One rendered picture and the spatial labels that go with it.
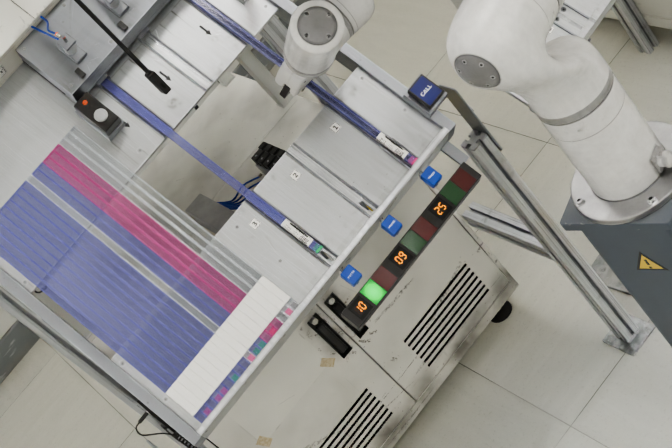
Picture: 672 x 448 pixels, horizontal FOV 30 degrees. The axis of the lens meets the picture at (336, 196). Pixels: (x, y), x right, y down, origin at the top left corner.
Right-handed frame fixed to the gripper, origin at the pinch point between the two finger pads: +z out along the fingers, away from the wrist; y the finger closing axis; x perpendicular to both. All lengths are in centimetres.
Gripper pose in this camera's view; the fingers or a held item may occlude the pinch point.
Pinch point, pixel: (301, 77)
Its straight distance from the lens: 220.5
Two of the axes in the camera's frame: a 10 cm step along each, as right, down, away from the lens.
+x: 7.7, 6.3, -0.2
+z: -1.0, 1.6, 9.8
